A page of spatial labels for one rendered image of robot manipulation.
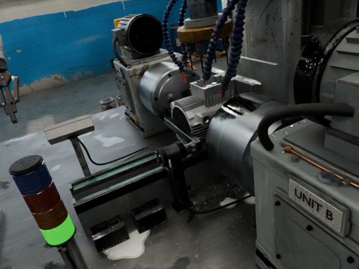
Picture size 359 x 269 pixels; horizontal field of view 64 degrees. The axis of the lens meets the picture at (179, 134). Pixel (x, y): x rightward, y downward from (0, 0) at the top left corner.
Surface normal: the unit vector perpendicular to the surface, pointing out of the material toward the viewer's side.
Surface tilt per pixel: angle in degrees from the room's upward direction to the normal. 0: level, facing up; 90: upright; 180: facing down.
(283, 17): 90
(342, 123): 90
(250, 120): 28
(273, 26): 90
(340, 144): 90
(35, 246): 0
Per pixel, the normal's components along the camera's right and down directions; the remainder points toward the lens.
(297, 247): -0.89, 0.33
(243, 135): -0.76, -0.35
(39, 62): 0.39, 0.37
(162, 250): -0.17, -0.87
